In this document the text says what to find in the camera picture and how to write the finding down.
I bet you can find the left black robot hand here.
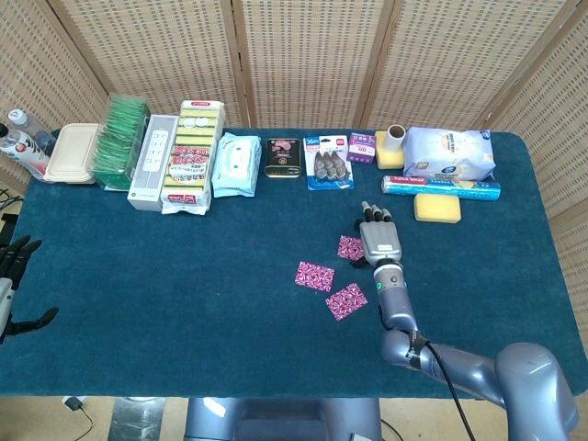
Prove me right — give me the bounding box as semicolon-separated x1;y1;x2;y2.
0;235;60;344

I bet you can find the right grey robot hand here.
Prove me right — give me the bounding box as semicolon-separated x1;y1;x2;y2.
351;200;404;270

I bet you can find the black device beside table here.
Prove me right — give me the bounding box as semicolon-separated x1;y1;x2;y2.
0;213;17;248

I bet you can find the yellow sponge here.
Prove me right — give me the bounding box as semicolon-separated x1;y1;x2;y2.
413;192;462;224
374;130;406;170

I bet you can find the blue cling film roll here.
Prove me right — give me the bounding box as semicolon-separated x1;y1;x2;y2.
380;174;502;202

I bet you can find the small purple box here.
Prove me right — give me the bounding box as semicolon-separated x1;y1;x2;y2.
346;132;378;165

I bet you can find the correction tape blister pack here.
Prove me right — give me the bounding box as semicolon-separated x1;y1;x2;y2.
302;134;356;191

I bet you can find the cream paper roll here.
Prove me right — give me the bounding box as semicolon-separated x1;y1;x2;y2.
385;124;407;153

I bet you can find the white bottle with red print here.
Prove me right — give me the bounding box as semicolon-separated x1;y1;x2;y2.
0;123;51;180

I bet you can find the white lavender tissue pack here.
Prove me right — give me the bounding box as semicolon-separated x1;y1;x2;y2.
402;126;497;181

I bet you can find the beige lidded lunch box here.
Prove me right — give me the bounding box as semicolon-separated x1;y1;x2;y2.
43;122;101;186

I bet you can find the gold and black tin can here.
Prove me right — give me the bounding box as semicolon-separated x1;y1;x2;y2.
264;137;304;179

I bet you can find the clear water bottle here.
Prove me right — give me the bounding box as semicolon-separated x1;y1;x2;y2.
7;108;56;157

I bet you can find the green tea bag box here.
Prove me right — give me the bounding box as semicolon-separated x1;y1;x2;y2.
88;93;152;192

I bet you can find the light blue wet wipes pack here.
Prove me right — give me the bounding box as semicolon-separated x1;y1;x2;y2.
211;131;263;198

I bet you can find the white power strip box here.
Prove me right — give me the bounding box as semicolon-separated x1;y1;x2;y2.
127;114;180;212

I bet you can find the teal table cloth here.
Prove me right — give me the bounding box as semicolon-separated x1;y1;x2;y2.
0;127;588;400

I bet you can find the woven rattan screen panel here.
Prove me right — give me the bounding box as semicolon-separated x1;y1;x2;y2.
362;0;578;134
0;0;111;197
477;0;588;341
232;0;396;130
45;0;252;129

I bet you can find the shiny metal floor plate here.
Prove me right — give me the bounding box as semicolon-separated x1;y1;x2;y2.
109;397;166;441

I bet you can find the yellow sponge multipack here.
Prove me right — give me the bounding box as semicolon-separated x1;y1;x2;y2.
160;99;226;216

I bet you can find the grey-blue robot torso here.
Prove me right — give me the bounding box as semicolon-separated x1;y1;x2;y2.
183;397;385;441

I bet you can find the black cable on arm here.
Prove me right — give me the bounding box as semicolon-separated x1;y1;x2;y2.
406;330;477;441

